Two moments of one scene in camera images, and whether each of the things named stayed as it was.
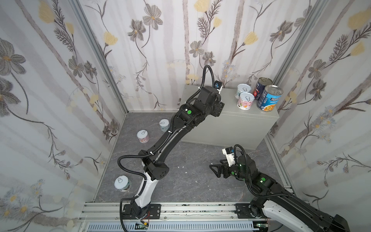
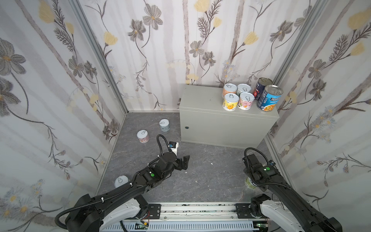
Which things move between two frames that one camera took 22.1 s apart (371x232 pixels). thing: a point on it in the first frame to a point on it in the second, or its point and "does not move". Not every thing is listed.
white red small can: x=245 y=100 does not move
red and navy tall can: x=259 y=87 does not move
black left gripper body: x=217 y=107 to x=180 y=163
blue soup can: x=269 y=97 does not move
